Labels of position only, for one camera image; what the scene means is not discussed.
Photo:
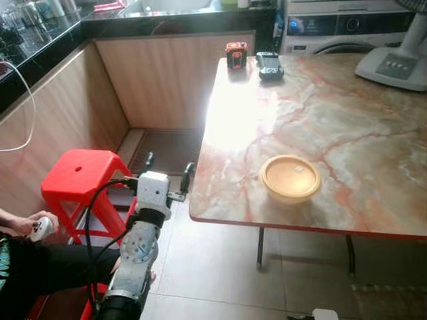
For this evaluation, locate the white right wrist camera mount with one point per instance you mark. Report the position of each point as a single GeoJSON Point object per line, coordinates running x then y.
{"type": "Point", "coordinates": [325, 314]}

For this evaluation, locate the pink counter cloth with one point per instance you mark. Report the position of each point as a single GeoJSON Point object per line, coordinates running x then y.
{"type": "Point", "coordinates": [110, 6]}

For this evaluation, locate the black kitchen counter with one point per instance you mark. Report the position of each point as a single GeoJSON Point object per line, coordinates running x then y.
{"type": "Point", "coordinates": [167, 20]}

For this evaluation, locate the white handheld controller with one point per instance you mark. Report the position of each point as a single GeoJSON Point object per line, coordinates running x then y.
{"type": "Point", "coordinates": [43, 230]}

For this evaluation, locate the seated person in black trousers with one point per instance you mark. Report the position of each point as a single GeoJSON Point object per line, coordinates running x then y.
{"type": "Point", "coordinates": [53, 266]}

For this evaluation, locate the steel kitchen sink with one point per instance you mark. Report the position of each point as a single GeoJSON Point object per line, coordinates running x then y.
{"type": "Point", "coordinates": [170, 5]}

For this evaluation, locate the white standing fan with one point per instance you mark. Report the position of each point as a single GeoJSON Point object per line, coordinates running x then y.
{"type": "Point", "coordinates": [393, 66]}

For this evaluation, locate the white washing machine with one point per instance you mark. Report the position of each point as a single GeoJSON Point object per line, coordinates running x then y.
{"type": "Point", "coordinates": [347, 26]}

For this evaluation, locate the yellow lidded plastic bowl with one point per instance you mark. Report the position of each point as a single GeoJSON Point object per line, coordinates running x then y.
{"type": "Point", "coordinates": [290, 178]}

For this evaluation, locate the person left hand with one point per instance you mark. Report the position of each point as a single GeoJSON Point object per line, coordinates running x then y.
{"type": "Point", "coordinates": [25, 223]}

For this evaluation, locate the wooden kitchen cabinet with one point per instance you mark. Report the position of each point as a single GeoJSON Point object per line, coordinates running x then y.
{"type": "Point", "coordinates": [167, 80]}

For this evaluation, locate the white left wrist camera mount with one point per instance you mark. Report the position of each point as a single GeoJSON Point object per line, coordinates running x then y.
{"type": "Point", "coordinates": [153, 190]}

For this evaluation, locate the red plastic stool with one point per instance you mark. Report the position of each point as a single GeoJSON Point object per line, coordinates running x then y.
{"type": "Point", "coordinates": [93, 303]}
{"type": "Point", "coordinates": [80, 173]}

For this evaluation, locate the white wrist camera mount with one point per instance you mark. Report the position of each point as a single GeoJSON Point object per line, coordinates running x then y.
{"type": "Point", "coordinates": [153, 190]}
{"type": "Point", "coordinates": [325, 314]}

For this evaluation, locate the orange black battery device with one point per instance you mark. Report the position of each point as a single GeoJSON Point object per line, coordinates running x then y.
{"type": "Point", "coordinates": [236, 56]}

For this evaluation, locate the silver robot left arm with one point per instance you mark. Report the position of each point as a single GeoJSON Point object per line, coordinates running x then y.
{"type": "Point", "coordinates": [137, 253]}

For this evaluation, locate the beige patterned floor mat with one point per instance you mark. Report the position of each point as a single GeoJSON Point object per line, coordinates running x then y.
{"type": "Point", "coordinates": [387, 303]}

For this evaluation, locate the brown floor mat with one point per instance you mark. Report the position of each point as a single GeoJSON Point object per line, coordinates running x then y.
{"type": "Point", "coordinates": [167, 150]}

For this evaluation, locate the grey black handheld device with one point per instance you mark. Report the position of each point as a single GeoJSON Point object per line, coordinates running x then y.
{"type": "Point", "coordinates": [270, 66]}

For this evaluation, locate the person left forearm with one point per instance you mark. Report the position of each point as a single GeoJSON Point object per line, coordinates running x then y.
{"type": "Point", "coordinates": [5, 218]}

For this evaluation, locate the marble pattern folding table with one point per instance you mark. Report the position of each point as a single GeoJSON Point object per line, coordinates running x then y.
{"type": "Point", "coordinates": [333, 120]}

